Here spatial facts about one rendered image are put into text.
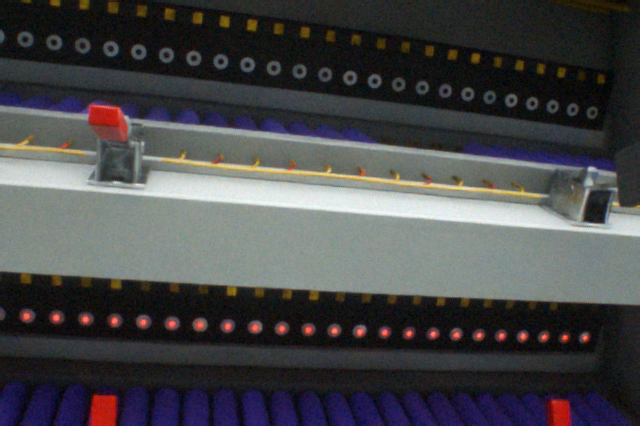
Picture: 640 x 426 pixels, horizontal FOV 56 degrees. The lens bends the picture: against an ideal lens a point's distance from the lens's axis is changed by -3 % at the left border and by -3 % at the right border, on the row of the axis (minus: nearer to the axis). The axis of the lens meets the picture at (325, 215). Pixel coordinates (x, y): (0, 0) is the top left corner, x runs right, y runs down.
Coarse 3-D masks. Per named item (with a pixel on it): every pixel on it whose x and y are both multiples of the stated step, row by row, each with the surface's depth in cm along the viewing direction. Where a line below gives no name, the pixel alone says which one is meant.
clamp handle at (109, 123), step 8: (96, 112) 24; (104, 112) 24; (112, 112) 24; (120, 112) 24; (88, 120) 24; (96, 120) 24; (104, 120) 24; (112, 120) 24; (120, 120) 24; (128, 120) 30; (96, 128) 25; (104, 128) 24; (112, 128) 24; (120, 128) 25; (128, 128) 30; (104, 136) 26; (112, 136) 26; (120, 136) 26; (128, 136) 31; (112, 144) 30; (120, 144) 30; (128, 144) 30
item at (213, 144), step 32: (0, 128) 33; (32, 128) 33; (64, 128) 33; (160, 128) 34; (192, 128) 35; (224, 128) 36; (224, 160) 35; (256, 160) 35; (288, 160) 36; (320, 160) 37; (352, 160) 37; (384, 160) 37; (416, 160) 38; (448, 160) 38; (480, 160) 39; (512, 160) 40; (512, 192) 38; (544, 192) 40
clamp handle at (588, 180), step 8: (584, 176) 36; (592, 176) 36; (584, 184) 36; (592, 184) 36; (600, 184) 35; (608, 184) 34; (616, 184) 33; (592, 192) 36; (600, 192) 35; (608, 192) 35
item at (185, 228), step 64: (0, 64) 44; (448, 128) 52; (512, 128) 53; (576, 128) 54; (0, 192) 28; (64, 192) 29; (128, 192) 29; (192, 192) 31; (256, 192) 33; (320, 192) 35; (384, 192) 37; (0, 256) 29; (64, 256) 30; (128, 256) 30; (192, 256) 31; (256, 256) 32; (320, 256) 32; (384, 256) 33; (448, 256) 34; (512, 256) 34; (576, 256) 35
